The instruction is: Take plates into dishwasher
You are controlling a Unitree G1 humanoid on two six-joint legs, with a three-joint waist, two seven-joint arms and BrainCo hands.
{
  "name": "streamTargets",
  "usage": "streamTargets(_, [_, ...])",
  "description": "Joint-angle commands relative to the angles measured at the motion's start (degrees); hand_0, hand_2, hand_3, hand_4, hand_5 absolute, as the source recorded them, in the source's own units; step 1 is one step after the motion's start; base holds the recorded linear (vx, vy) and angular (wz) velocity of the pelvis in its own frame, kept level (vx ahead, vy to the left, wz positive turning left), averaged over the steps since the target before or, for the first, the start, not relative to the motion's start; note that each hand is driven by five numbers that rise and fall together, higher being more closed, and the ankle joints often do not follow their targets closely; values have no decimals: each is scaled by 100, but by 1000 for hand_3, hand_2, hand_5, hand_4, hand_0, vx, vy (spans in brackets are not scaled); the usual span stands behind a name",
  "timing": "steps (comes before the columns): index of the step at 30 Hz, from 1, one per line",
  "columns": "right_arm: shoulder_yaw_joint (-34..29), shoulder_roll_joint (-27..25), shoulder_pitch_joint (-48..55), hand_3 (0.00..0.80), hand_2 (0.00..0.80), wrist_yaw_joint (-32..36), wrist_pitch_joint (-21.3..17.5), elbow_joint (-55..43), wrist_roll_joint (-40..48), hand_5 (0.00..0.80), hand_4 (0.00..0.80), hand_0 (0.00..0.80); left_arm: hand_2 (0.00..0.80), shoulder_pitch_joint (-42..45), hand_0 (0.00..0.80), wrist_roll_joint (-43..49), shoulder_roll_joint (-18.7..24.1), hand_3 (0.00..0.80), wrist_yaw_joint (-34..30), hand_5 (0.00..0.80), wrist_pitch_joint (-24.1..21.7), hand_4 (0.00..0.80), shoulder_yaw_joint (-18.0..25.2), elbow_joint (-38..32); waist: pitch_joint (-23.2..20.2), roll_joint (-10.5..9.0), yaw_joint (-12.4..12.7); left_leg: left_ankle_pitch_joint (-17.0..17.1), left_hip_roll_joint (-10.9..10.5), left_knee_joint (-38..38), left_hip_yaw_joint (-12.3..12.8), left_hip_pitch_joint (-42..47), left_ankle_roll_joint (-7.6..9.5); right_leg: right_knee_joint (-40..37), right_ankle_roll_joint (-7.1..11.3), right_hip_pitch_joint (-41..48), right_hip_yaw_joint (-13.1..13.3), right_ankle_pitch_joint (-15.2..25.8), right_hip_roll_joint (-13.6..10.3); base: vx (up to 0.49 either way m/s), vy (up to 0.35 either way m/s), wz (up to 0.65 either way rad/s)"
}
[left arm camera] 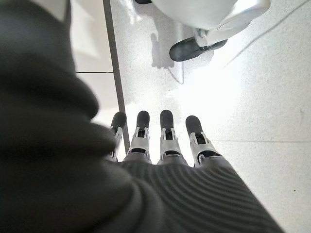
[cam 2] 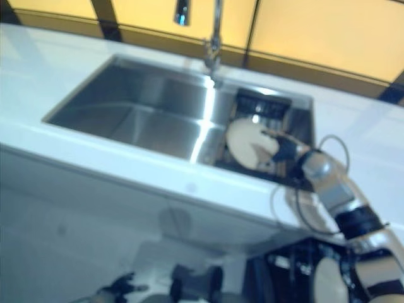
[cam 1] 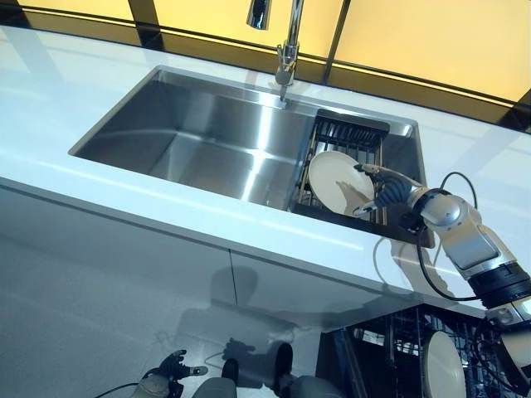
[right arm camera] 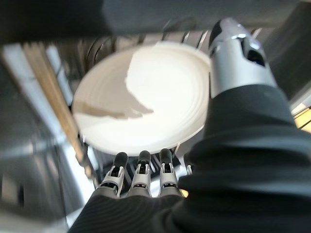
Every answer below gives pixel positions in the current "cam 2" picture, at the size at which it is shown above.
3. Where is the dark right robot hand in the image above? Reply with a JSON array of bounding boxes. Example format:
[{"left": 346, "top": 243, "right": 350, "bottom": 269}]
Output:
[{"left": 260, "top": 128, "right": 312, "bottom": 165}]

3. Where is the dark left robot hand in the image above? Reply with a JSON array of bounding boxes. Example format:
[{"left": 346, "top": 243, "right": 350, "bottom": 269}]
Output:
[{"left": 107, "top": 271, "right": 149, "bottom": 300}]

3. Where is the cream ceramic plate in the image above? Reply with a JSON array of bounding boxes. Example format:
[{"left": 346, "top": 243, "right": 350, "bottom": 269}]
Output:
[
  {"left": 314, "top": 257, "right": 350, "bottom": 303},
  {"left": 225, "top": 117, "right": 282, "bottom": 172}
]

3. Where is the black built-in dishwasher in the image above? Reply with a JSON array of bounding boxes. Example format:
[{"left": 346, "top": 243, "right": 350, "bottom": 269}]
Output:
[{"left": 244, "top": 236, "right": 404, "bottom": 303}]

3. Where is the black dish drying rack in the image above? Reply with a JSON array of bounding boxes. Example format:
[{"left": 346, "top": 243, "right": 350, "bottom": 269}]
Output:
[{"left": 214, "top": 88, "right": 294, "bottom": 178}]

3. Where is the black robot left foot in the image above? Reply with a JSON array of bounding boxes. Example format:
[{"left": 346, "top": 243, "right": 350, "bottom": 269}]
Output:
[{"left": 170, "top": 264, "right": 194, "bottom": 303}]

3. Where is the white cabinet door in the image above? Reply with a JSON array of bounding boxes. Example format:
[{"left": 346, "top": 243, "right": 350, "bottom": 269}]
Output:
[
  {"left": 0, "top": 148, "right": 177, "bottom": 253},
  {"left": 163, "top": 189, "right": 291, "bottom": 256}
]

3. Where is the dark framed yellow window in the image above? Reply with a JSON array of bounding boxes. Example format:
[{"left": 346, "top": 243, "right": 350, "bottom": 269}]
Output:
[{"left": 0, "top": 0, "right": 404, "bottom": 102}]

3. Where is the chrome gooseneck kitchen faucet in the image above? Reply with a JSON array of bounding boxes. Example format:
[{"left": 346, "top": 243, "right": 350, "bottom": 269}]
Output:
[{"left": 172, "top": 0, "right": 225, "bottom": 85}]

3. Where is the stainless steel sink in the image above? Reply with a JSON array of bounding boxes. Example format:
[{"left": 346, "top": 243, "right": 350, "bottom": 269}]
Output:
[{"left": 40, "top": 53, "right": 317, "bottom": 192}]

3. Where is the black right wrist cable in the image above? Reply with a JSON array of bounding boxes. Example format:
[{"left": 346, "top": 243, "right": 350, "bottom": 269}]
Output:
[{"left": 270, "top": 134, "right": 352, "bottom": 237}]

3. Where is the dark wire dishwasher rack flat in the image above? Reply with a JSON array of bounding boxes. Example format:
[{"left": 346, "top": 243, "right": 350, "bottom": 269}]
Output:
[{"left": 267, "top": 242, "right": 359, "bottom": 303}]

